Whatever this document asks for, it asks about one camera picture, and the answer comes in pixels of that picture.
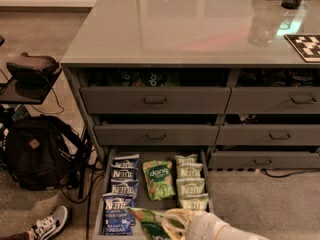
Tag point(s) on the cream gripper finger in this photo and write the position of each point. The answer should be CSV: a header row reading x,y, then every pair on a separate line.
x,y
176,222

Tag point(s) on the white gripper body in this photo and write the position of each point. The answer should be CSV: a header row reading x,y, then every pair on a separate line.
x,y
204,226

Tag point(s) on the green dang chip bag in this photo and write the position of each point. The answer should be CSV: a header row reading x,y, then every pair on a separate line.
x,y
151,222
159,179

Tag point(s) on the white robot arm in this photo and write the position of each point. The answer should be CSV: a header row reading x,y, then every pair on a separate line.
x,y
236,234

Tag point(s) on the front green Kettle chip bag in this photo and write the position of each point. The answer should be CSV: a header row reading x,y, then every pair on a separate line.
x,y
194,202

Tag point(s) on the green kettle chip bag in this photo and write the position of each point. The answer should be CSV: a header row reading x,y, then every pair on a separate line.
x,y
190,186
180,159
189,170
194,202

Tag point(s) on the open bottom left drawer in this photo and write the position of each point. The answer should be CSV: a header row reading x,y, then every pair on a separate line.
x,y
143,200

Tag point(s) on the front blue Kettle chip bag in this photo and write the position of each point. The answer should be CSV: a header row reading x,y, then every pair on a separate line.
x,y
117,218

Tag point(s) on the blue kettle chip bag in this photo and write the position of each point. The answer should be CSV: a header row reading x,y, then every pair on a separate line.
x,y
128,161
124,193
117,218
122,173

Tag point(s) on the rear green Kettle chip bag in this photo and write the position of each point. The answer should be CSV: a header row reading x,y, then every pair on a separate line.
x,y
180,159

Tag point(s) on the bottom right grey drawer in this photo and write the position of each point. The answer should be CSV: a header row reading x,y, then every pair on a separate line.
x,y
264,160

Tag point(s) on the grey drawer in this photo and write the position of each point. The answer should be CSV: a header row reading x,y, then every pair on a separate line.
x,y
264,160
124,91
273,130
156,129
276,91

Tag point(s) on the rear blue Kettle chip bag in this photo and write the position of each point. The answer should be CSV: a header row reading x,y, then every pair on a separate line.
x,y
128,161

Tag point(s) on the middle right grey drawer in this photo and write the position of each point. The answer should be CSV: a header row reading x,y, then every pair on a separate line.
x,y
273,130

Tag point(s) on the middle left grey drawer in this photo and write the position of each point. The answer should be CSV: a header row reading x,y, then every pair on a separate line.
x,y
156,129

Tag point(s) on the top right grey drawer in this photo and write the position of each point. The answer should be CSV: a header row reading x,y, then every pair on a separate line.
x,y
276,91

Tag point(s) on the top left grey drawer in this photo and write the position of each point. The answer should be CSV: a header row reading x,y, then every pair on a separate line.
x,y
124,91

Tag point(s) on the grey drawer cabinet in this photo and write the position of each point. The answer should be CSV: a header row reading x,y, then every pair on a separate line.
x,y
215,35

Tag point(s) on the grey white sneaker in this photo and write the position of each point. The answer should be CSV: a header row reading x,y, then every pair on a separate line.
x,y
50,226

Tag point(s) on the black backpack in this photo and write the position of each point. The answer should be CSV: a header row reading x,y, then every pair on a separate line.
x,y
37,156

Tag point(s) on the black device on side table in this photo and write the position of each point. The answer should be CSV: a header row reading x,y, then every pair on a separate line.
x,y
30,69

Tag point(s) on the black white marker tag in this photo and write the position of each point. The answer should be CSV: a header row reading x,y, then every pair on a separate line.
x,y
307,45

